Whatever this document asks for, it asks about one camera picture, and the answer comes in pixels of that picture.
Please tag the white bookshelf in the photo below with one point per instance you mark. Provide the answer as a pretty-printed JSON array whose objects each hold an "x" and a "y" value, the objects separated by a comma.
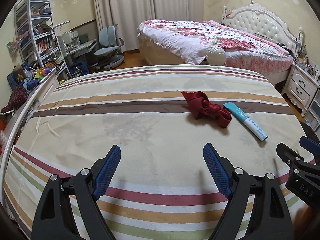
[{"x": 36, "y": 36}]

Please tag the plastic drawer unit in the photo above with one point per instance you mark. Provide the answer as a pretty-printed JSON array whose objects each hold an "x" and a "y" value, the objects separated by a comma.
[{"x": 312, "y": 116}]

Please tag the white tufted headboard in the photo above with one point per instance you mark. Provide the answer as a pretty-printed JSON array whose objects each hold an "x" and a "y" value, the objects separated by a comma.
[{"x": 258, "y": 20}]

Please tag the teal white tube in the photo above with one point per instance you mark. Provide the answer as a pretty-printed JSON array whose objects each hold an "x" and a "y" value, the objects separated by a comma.
[{"x": 246, "y": 120}]

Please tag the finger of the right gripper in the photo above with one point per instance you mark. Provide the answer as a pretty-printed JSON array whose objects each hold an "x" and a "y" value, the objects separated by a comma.
[{"x": 310, "y": 145}]

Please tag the study desk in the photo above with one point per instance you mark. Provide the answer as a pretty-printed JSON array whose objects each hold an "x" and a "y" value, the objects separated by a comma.
[{"x": 81, "y": 50}]

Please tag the grey-green desk chair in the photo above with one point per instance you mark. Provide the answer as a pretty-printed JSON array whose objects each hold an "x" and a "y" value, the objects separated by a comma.
[{"x": 110, "y": 52}]

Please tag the floral bedspread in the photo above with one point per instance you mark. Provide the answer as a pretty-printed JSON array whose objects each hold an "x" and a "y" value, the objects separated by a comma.
[{"x": 191, "y": 42}]

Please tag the beige curtains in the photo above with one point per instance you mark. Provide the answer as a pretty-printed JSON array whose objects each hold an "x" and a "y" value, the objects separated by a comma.
[{"x": 127, "y": 15}]

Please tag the black lined trash bin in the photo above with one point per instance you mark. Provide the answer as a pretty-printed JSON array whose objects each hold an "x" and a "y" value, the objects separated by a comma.
[{"x": 309, "y": 132}]

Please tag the white round bed post knob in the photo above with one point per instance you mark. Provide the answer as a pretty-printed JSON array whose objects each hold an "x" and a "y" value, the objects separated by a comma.
[{"x": 216, "y": 56}]

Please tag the white nightstand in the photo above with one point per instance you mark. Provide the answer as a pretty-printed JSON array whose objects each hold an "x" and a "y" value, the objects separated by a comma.
[{"x": 300, "y": 88}]

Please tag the dark red satin cloth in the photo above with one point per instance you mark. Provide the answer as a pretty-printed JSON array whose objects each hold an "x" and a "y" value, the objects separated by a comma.
[{"x": 200, "y": 107}]

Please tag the striped bed sheet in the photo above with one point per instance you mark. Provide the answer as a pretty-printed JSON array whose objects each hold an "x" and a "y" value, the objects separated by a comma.
[{"x": 162, "y": 188}]

